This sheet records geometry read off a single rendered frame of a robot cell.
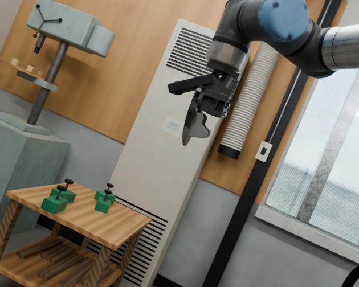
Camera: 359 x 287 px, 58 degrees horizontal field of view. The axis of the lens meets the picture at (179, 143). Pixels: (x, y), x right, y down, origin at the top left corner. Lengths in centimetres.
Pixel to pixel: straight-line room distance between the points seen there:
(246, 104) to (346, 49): 155
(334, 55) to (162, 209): 163
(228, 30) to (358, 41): 27
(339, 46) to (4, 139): 197
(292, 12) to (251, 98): 156
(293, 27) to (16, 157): 184
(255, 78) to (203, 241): 120
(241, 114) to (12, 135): 146
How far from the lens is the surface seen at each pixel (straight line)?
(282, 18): 69
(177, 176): 210
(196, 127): 78
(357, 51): 70
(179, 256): 249
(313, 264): 250
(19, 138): 221
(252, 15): 72
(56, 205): 156
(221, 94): 76
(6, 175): 225
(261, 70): 227
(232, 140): 218
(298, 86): 238
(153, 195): 214
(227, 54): 77
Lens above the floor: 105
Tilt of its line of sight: 1 degrees down
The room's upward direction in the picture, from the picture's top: 23 degrees clockwise
